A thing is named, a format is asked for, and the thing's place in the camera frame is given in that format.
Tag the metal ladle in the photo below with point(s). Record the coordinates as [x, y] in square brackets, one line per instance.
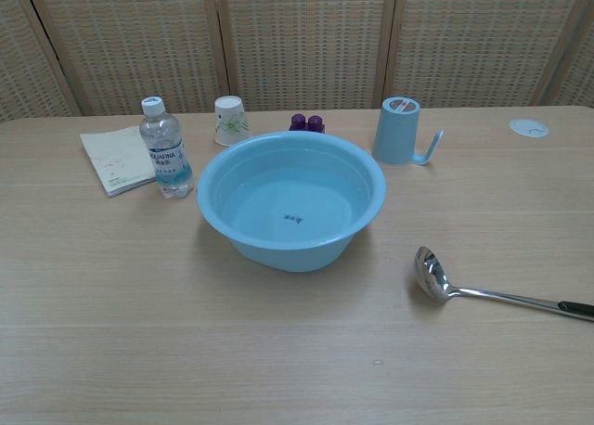
[434, 272]

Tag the purple toy building block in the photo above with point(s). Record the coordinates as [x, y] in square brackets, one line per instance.
[306, 122]

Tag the white notepad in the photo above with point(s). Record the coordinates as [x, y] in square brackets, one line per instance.
[113, 158]

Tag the woven folding screen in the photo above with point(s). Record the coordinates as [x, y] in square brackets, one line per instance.
[297, 40]

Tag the white paper cup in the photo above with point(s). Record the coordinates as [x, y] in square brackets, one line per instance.
[229, 121]

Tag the clear water bottle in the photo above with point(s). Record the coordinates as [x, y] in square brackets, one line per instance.
[166, 151]

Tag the light blue bowl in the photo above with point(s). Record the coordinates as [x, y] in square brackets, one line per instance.
[260, 202]

